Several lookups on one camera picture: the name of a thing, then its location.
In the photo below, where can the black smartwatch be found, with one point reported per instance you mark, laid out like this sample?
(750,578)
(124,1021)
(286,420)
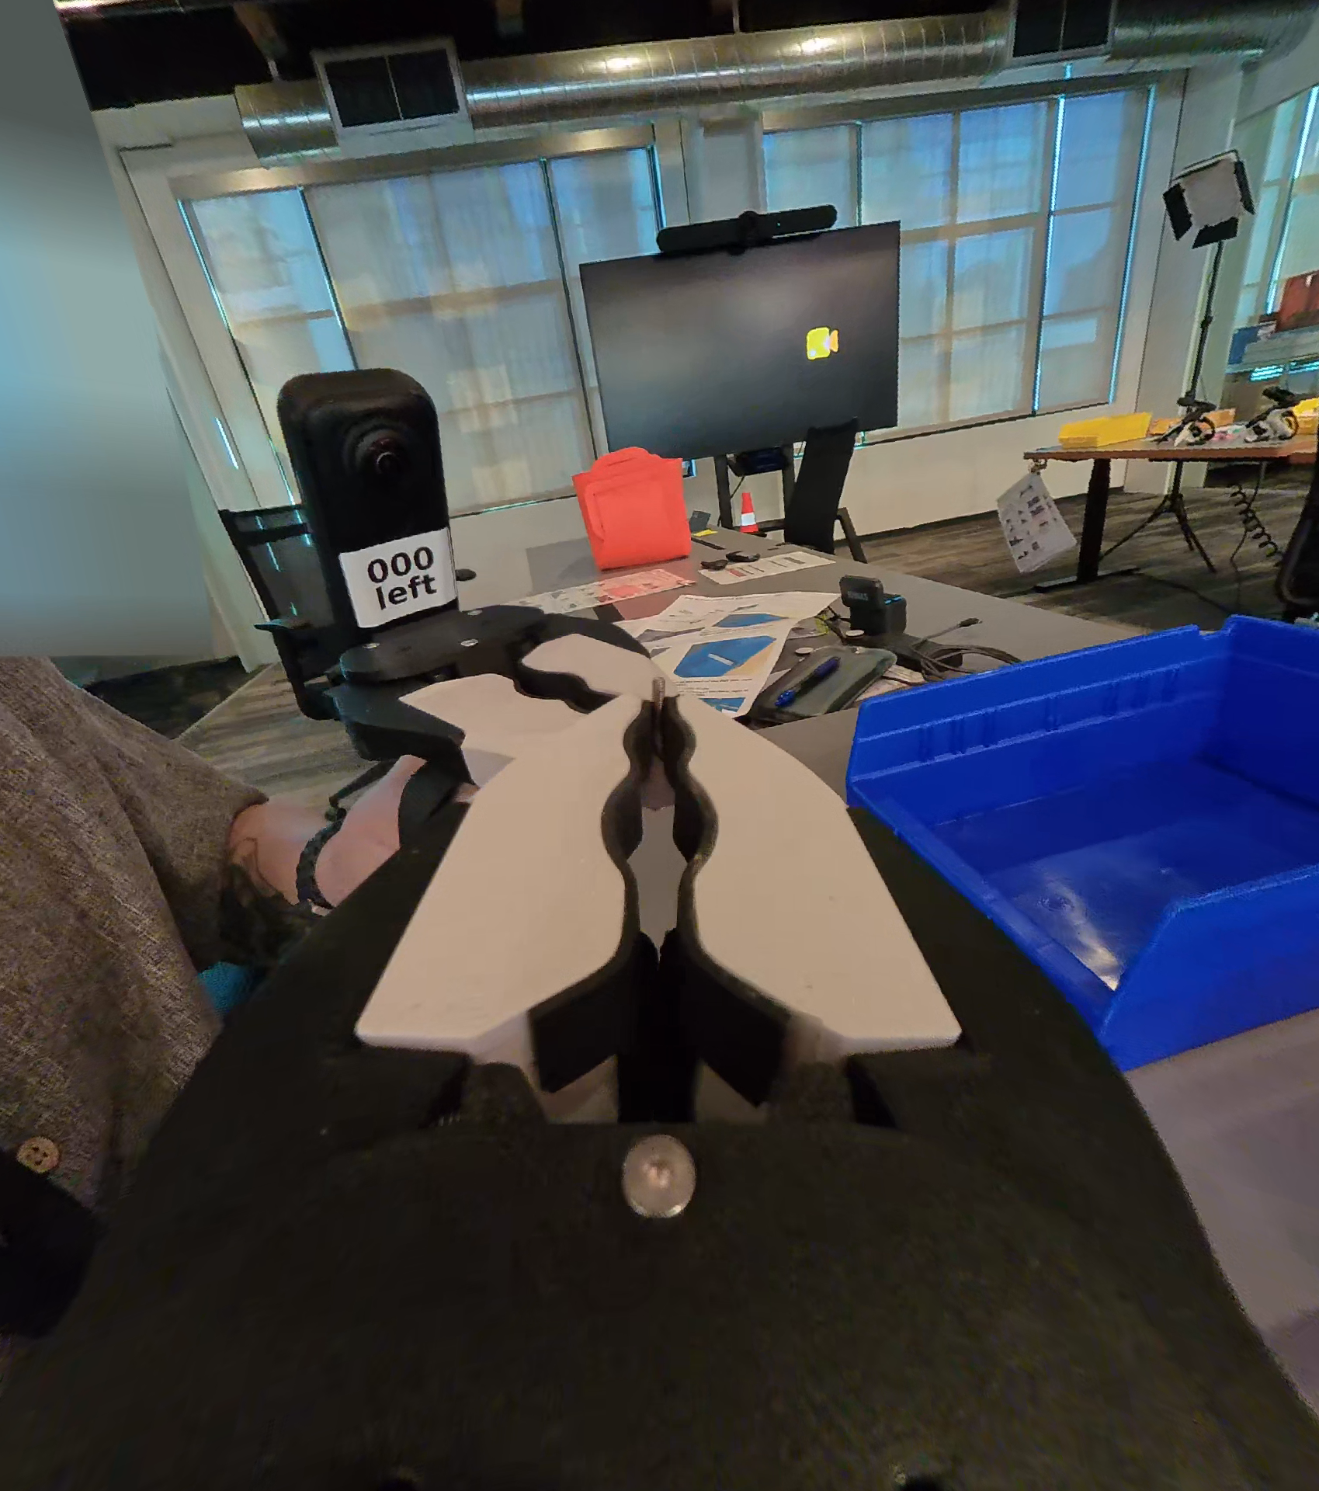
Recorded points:
(316,866)

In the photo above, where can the white blue printed sheets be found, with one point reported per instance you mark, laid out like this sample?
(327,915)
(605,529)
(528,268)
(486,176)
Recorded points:
(717,652)

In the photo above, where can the long metal bolt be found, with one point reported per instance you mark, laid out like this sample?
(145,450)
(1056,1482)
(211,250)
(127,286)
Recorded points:
(657,744)

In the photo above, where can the white instruction sheet sign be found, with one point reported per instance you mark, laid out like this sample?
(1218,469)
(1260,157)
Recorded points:
(1035,525)

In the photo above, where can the blue labelled plastic bin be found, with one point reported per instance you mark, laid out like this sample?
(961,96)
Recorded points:
(1136,722)

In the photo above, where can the black monitor stand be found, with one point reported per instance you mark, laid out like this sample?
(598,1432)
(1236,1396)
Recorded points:
(816,487)

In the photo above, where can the dark zip pouch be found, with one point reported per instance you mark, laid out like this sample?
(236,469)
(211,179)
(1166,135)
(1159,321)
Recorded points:
(833,687)

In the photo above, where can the black webcam bar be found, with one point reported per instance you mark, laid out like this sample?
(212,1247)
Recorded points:
(746,232)

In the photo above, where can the large black monitor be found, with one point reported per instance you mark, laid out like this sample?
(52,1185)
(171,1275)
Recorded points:
(729,337)

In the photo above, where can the wooden top desk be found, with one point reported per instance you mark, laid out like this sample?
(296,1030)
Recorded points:
(1149,455)

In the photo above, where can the teal fabric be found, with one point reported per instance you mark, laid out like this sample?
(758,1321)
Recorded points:
(229,984)

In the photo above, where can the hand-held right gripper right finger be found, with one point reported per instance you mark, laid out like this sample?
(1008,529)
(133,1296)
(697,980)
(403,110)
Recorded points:
(833,922)

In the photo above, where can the blue pen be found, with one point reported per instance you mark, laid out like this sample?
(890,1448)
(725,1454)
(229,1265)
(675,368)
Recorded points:
(808,682)

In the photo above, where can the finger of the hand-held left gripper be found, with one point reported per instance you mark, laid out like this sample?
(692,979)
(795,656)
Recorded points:
(593,669)
(496,722)

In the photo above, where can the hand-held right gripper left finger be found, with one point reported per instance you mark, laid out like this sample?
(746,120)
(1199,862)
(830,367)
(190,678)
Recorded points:
(496,922)

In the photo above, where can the yellow plastic bin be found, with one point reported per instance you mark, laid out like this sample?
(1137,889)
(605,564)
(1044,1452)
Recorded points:
(1101,431)

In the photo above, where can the small black device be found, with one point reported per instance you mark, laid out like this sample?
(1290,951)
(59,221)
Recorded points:
(873,605)

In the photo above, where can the person's left hand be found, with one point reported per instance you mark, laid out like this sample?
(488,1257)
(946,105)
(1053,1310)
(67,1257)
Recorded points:
(374,828)

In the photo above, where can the small orange traffic cone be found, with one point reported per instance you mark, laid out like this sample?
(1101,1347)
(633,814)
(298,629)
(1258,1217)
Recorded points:
(746,513)

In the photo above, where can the orange plastic bin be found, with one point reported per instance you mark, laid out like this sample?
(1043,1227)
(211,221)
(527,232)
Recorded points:
(629,512)

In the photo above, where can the studio light on tripod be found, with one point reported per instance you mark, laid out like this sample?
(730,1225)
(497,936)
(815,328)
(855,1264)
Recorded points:
(1209,202)

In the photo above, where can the person's left forearm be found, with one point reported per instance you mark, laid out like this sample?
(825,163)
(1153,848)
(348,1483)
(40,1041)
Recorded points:
(263,850)

